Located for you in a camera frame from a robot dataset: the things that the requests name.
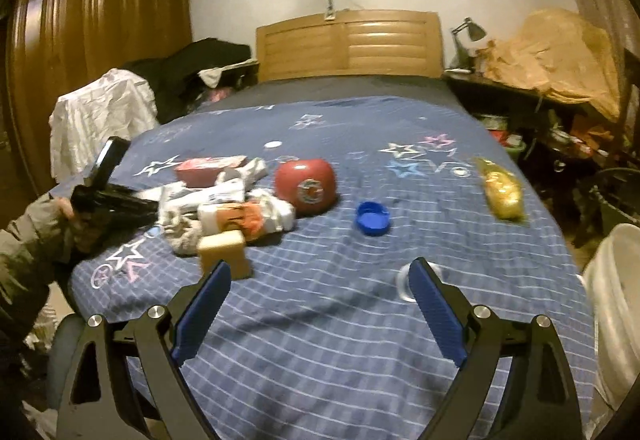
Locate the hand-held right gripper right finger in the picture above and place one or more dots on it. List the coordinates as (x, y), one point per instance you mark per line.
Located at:
(440, 315)

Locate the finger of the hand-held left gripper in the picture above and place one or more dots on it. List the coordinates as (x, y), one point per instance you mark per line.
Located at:
(109, 160)
(137, 207)

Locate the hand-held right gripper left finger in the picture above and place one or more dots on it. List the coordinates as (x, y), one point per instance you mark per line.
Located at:
(200, 315)

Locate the pile of tubes and packets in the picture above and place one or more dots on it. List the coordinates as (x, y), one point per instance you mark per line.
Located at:
(200, 197)

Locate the tan cardboard box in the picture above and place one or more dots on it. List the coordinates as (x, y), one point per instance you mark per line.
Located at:
(225, 252)

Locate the white plastic bucket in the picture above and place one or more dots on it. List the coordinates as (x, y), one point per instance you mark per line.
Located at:
(617, 310)

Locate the person's left forearm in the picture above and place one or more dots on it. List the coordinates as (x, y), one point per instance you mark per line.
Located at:
(30, 260)

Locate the person's left hand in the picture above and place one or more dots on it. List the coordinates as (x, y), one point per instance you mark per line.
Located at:
(66, 209)

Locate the white crumpled cloth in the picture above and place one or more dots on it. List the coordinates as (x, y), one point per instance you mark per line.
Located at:
(100, 115)

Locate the clear round lid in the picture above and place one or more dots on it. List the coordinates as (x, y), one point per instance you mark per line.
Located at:
(404, 285)

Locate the pink box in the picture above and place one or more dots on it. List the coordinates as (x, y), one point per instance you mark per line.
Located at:
(200, 173)

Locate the orange white packet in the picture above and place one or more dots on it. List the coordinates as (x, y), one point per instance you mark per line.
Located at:
(240, 217)

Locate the brown wooden wardrobe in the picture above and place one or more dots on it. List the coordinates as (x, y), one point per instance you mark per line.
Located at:
(100, 45)

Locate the blue bottle cap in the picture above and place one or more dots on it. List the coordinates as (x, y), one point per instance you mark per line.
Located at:
(372, 220)

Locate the blue checked star blanket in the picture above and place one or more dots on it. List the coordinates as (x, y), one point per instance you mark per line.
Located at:
(325, 270)

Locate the black clothing pile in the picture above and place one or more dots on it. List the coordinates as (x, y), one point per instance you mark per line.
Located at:
(200, 60)

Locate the gold snack packet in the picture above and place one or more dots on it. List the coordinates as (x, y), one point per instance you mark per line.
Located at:
(502, 190)

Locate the red round container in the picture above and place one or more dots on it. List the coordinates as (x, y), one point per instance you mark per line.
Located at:
(305, 185)

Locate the green bucket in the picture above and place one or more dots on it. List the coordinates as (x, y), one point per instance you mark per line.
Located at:
(512, 143)

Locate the dark wooden desk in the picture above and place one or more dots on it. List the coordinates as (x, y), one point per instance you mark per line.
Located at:
(500, 88)

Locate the dark grey bedsheet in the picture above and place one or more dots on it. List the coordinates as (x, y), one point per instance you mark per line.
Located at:
(350, 88)

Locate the light wooden headboard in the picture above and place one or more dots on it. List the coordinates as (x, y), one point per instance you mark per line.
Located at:
(325, 45)

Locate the orange cloth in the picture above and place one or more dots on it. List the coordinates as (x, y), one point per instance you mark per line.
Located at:
(550, 55)

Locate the dark desk lamp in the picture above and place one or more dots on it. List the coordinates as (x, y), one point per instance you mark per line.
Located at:
(472, 30)

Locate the dark wooden chair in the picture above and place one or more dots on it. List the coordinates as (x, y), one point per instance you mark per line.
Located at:
(630, 85)

